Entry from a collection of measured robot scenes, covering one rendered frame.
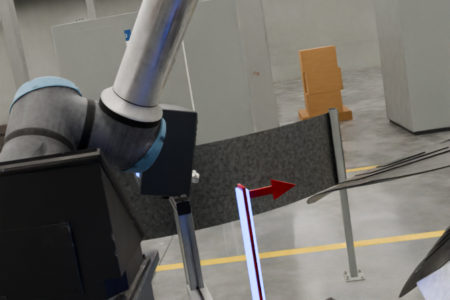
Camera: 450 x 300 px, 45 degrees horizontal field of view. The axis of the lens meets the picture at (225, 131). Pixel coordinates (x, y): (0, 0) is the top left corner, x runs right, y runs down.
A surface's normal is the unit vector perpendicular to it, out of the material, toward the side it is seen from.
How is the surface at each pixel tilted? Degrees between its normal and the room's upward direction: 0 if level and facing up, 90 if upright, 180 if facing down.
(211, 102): 90
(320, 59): 90
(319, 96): 90
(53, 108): 55
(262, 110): 90
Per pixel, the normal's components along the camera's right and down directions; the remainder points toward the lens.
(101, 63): -0.07, 0.15
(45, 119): 0.39, -0.60
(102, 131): 0.40, -0.07
